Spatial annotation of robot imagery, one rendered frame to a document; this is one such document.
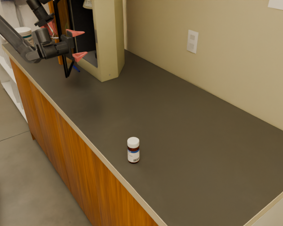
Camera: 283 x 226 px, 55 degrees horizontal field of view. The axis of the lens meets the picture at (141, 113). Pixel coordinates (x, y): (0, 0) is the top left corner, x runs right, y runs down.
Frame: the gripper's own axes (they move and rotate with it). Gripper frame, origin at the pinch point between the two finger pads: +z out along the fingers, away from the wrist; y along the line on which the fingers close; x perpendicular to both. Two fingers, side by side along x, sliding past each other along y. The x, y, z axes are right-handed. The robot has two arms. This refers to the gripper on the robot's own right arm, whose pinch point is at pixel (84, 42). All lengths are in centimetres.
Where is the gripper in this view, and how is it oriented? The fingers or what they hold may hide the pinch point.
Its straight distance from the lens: 134.8
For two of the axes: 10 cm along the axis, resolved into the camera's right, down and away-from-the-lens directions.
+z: 7.9, -3.5, 4.9
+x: -6.1, -4.3, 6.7
